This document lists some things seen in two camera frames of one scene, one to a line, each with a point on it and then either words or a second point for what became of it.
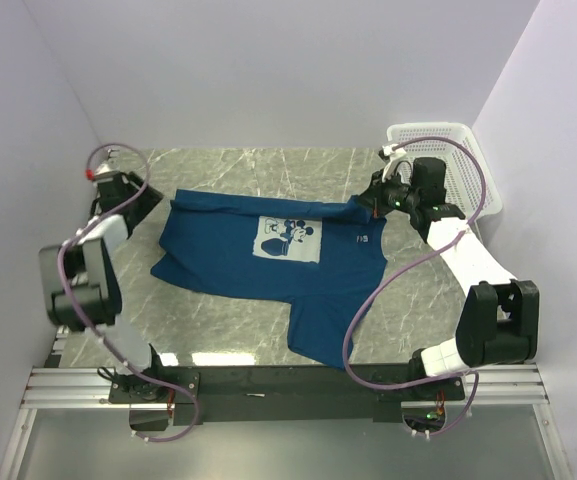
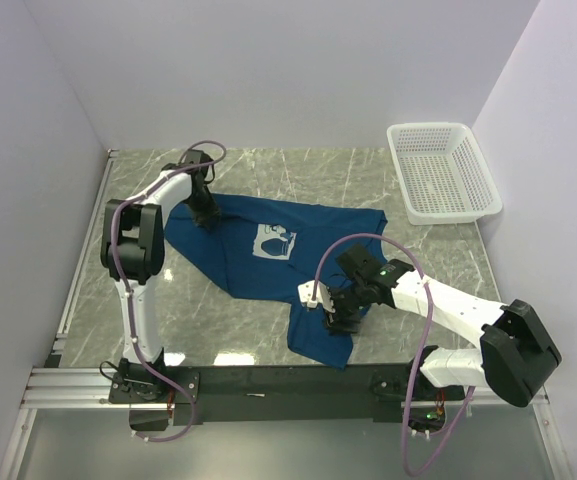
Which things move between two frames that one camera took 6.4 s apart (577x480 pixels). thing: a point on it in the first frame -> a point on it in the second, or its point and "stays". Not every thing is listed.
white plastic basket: [464, 181] stays
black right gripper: [374, 194] -> [335, 321]
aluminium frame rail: [69, 388] stays
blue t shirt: [322, 258] stays
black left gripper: [149, 198] -> [212, 212]
